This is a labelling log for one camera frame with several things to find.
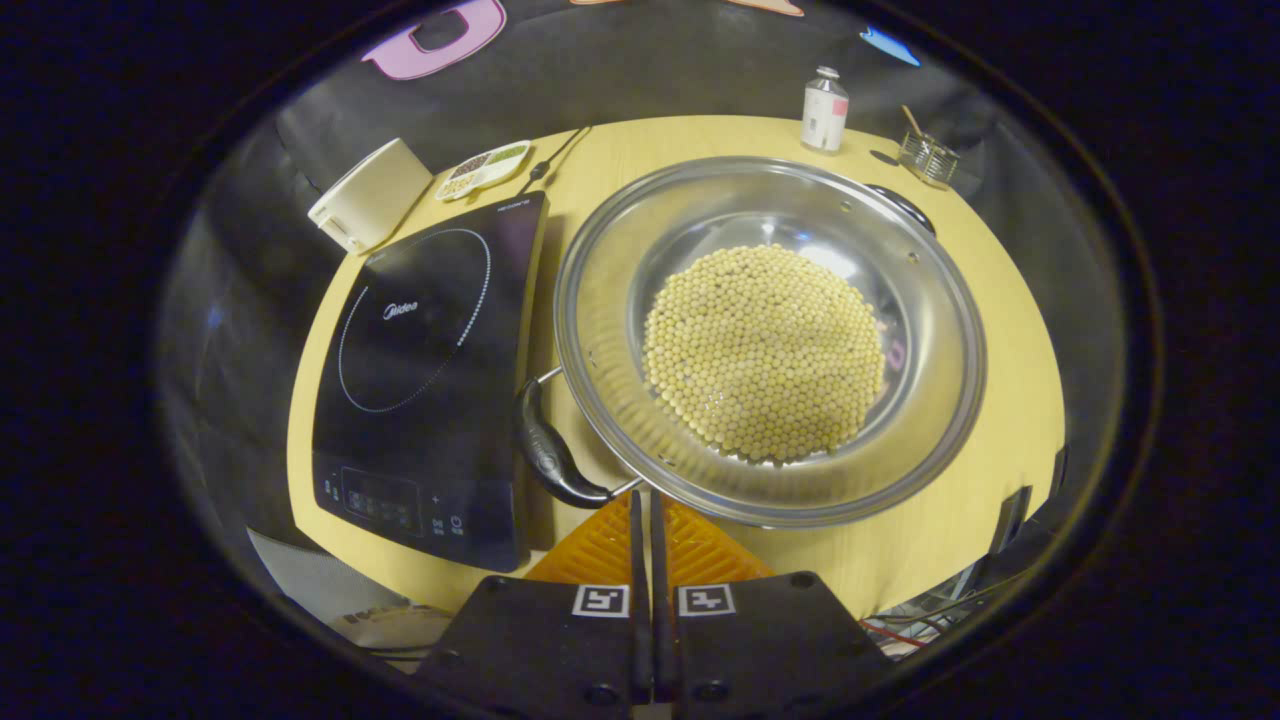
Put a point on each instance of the stainless steel pot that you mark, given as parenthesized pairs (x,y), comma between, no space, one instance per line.
(600,300)

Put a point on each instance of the small white bottle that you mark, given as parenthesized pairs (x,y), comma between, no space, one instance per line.
(824,115)

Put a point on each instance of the black induction cooktop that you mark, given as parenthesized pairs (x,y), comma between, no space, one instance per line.
(420,340)

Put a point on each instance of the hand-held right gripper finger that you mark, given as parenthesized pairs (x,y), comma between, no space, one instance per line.
(661,620)
(637,620)

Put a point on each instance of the pile of yellow soybeans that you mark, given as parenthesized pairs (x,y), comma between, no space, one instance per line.
(765,350)

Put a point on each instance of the white toaster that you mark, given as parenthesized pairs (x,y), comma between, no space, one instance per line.
(370,200)

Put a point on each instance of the thin wooden stick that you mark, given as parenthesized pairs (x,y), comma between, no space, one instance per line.
(912,120)

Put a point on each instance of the grey cloth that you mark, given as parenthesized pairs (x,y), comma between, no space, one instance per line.
(320,580)

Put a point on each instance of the small glass jar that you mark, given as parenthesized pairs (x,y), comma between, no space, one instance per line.
(930,160)

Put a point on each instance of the white divided dish with beans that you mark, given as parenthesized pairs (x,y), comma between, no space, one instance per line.
(482,170)

